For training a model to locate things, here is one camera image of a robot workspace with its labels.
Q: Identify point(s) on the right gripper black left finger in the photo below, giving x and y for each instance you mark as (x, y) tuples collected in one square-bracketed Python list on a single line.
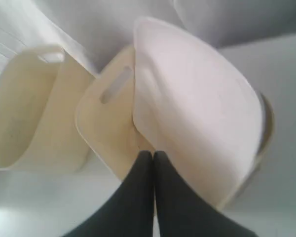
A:
[(129, 212)]

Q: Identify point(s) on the white rectangular plate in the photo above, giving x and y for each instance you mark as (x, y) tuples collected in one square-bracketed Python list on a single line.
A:
[(192, 103)]

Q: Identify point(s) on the cream bin with square sticker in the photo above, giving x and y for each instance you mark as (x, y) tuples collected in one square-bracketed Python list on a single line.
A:
[(105, 120)]

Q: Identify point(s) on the cream bin with triangle sticker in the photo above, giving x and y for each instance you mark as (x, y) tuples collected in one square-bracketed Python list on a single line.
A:
[(40, 89)]

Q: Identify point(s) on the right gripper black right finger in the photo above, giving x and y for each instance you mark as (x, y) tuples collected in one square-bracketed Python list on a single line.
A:
[(182, 213)]

